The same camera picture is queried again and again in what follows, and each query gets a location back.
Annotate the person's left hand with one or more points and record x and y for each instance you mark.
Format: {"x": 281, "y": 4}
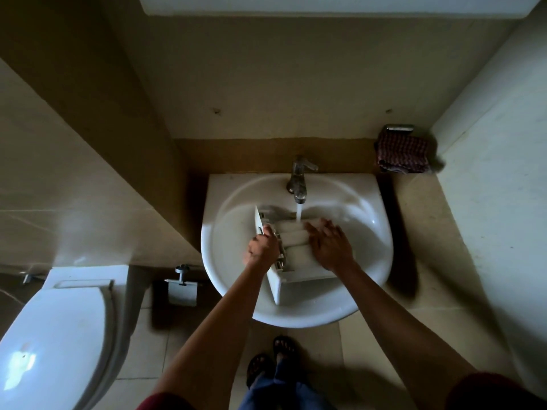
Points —
{"x": 263, "y": 251}

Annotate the white ceramic sink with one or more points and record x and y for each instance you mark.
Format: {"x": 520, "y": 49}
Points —
{"x": 312, "y": 307}

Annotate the person's right hand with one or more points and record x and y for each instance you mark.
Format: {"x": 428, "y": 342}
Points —
{"x": 331, "y": 247}

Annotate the metal faucet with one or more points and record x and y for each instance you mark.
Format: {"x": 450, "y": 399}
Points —
{"x": 299, "y": 179}

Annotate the person's left forearm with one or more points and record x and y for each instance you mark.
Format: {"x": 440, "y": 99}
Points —
{"x": 213, "y": 337}

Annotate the person's right forearm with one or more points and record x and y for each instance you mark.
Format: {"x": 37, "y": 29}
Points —
{"x": 401, "y": 337}

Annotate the black right sandal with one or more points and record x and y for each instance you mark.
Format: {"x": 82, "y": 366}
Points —
{"x": 285, "y": 350}

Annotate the metal wall valve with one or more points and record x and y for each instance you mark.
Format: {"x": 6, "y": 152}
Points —
{"x": 26, "y": 278}

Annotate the chrome wall holder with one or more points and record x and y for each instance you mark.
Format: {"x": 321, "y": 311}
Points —
{"x": 399, "y": 128}

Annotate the white framed mirror cabinet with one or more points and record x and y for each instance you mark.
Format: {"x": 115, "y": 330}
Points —
{"x": 342, "y": 4}

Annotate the red checkered cloth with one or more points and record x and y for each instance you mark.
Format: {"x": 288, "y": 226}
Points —
{"x": 404, "y": 151}

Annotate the metal toilet paper holder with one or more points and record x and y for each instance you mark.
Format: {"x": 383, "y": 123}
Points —
{"x": 183, "y": 292}

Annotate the white toilet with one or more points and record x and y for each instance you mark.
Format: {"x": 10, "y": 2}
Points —
{"x": 55, "y": 341}

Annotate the blue jeans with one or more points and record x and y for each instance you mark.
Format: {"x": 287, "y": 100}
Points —
{"x": 282, "y": 392}

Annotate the dark red shirt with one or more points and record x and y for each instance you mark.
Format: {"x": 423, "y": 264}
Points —
{"x": 491, "y": 394}

